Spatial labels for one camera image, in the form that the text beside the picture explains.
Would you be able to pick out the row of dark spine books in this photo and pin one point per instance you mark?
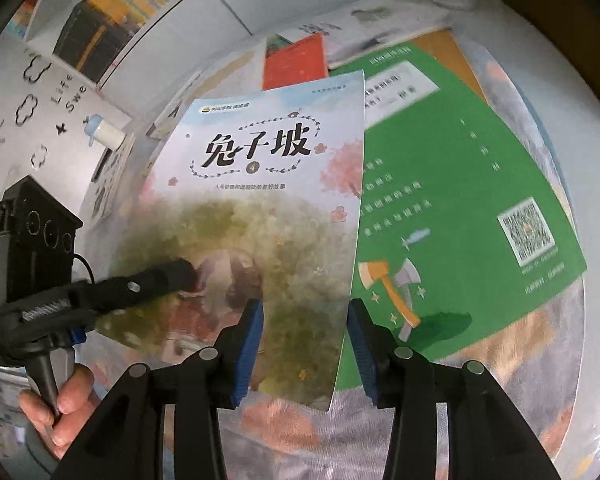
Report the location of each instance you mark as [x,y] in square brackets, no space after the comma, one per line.
[95,40]

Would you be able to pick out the pale blossom picture book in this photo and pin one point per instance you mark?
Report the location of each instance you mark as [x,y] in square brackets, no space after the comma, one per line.
[260,200]

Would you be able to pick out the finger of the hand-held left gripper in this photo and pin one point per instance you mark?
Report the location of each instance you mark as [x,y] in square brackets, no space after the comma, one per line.
[170,275]

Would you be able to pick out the person's left hand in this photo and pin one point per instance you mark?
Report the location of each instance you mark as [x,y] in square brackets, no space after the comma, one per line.
[77,390]

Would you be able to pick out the dark wooden cabinet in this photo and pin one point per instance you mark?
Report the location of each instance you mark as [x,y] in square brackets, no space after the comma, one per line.
[555,20]

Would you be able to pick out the red book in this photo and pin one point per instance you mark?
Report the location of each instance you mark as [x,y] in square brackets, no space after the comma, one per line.
[295,67]

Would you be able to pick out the green book with child picture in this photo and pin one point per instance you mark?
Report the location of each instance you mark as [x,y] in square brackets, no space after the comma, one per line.
[279,45]

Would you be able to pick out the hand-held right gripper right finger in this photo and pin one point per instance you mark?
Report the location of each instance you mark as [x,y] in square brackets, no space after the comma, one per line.
[362,355]

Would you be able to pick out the white bottle with blue lid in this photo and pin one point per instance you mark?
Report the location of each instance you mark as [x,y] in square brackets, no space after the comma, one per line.
[107,132]

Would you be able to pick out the white bookshelf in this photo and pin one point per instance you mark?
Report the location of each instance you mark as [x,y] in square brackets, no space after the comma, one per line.
[220,5]

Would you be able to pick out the orange book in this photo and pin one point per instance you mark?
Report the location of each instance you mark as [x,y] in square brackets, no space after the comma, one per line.
[455,55]

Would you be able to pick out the thin white grey book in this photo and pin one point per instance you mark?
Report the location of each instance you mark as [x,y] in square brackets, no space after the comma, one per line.
[380,25]

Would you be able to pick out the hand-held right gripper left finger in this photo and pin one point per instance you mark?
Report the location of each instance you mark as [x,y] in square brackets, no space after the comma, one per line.
[247,355]

